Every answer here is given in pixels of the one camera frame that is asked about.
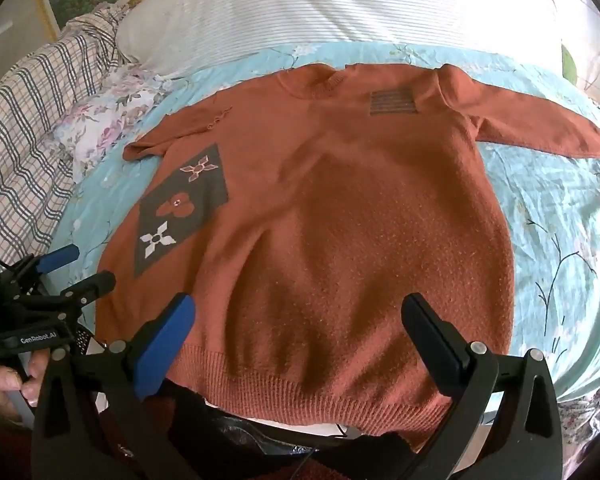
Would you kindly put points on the pink floral pillow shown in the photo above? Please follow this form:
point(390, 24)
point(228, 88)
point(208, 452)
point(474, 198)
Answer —
point(105, 120)

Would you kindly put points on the person's left hand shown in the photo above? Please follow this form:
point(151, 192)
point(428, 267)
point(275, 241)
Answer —
point(7, 385)

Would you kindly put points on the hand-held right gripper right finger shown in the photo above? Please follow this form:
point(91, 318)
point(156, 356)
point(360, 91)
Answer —
point(437, 347)

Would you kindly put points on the white striped quilt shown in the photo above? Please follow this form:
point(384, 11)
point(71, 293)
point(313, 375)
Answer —
point(330, 5)

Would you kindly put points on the plaid bed sheet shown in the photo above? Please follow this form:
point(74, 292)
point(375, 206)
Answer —
point(25, 110)

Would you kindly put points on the orange knit sweater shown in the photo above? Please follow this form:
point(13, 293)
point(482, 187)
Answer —
point(330, 210)

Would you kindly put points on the person's dark red clothing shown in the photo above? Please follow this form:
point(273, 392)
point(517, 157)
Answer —
point(155, 412)

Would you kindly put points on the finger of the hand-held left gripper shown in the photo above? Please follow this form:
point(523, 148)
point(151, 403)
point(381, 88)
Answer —
point(92, 284)
point(57, 259)

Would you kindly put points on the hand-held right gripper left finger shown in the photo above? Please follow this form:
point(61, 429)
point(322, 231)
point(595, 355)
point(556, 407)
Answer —
point(165, 347)

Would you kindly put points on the light blue floral blanket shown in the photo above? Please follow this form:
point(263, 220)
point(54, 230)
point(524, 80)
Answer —
point(555, 220)

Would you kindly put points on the white leaf-print pillow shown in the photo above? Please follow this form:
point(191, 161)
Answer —
point(587, 35)

